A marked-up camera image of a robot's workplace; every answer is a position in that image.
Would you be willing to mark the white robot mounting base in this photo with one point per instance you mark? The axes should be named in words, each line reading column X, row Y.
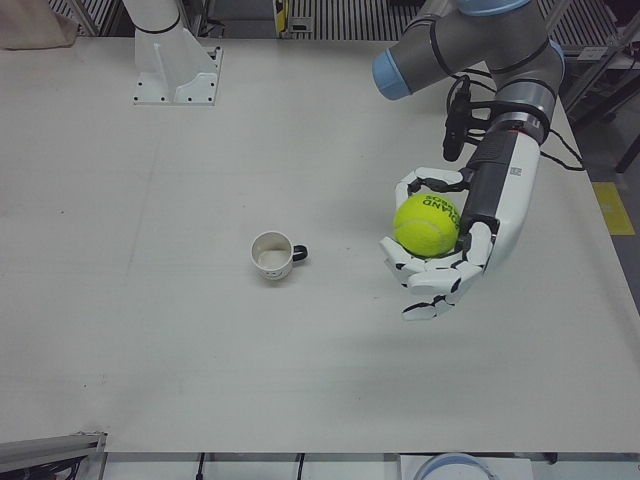
column 170, row 70

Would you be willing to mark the grey ribbed roller rack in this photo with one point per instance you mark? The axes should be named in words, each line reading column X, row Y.
column 350, row 17

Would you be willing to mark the beige cloth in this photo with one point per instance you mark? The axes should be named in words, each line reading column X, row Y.
column 30, row 22

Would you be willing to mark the white black dexterous robot hand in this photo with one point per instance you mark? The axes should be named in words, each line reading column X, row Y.
column 505, row 200

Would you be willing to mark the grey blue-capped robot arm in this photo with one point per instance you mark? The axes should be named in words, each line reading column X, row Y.
column 465, row 45

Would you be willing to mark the yellow-green tennis ball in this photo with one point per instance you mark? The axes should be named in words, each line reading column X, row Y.
column 425, row 230

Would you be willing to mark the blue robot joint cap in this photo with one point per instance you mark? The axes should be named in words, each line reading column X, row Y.
column 450, row 467

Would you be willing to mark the aluminium frame rack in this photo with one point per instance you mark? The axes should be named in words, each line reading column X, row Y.
column 620, row 75

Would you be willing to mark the aluminium extrusion bar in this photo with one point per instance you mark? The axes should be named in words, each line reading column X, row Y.
column 45, row 447

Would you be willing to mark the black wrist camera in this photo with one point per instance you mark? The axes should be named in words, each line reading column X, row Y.
column 455, row 130

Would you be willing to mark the yellow black post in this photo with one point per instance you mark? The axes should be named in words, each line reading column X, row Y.
column 281, row 15

